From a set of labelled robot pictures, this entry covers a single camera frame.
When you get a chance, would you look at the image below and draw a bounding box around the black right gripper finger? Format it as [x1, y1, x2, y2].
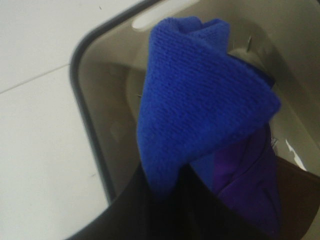
[199, 156, 320, 240]
[83, 166, 201, 240]

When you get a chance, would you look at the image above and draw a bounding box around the blue towel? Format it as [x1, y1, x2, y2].
[137, 16, 281, 236]

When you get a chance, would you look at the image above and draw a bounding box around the beige bin with grey rim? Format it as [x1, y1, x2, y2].
[70, 0, 320, 202]

